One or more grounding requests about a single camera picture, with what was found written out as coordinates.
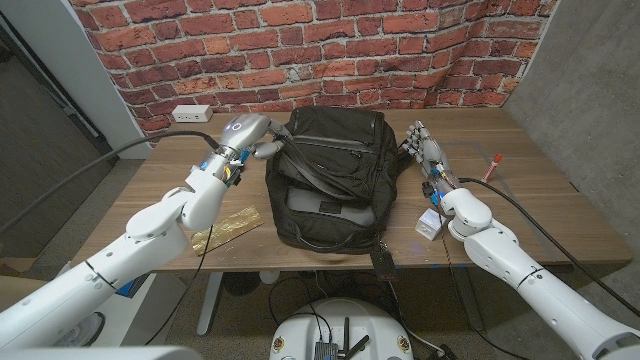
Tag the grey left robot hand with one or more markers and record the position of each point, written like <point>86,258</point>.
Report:
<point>247,131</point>

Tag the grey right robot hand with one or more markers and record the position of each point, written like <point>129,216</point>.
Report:
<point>430,152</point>

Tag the small white box package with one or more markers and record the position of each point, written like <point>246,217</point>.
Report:
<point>429,225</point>

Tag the black backpack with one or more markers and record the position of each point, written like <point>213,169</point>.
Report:
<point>330,165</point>

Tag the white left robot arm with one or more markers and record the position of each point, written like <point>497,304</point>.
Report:
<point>150,235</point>

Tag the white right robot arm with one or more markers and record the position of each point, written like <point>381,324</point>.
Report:
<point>500,250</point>

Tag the red white marker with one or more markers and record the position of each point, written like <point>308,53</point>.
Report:
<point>492,167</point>

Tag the black hanging backpack tag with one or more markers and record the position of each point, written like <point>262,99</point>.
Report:
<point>382,262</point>

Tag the white power strip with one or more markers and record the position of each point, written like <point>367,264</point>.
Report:
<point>192,114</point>

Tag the brick print backdrop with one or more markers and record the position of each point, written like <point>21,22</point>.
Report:
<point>300,50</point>

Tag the gold foil packet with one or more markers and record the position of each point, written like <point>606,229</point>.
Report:
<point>235,227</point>

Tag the dark table leg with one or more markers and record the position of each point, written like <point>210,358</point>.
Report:
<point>467,300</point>

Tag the black round floor object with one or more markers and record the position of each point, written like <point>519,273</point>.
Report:
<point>241,284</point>

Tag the white table leg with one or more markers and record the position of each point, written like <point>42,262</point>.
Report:
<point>209,305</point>

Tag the blue white floor item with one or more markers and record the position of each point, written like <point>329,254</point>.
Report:
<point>136,286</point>

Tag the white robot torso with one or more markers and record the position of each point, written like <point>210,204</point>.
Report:
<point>300,330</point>

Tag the small computer with antennas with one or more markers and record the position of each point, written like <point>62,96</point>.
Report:
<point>325,350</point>

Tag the white robot head rim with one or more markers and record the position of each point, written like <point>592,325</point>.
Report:
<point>100,354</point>

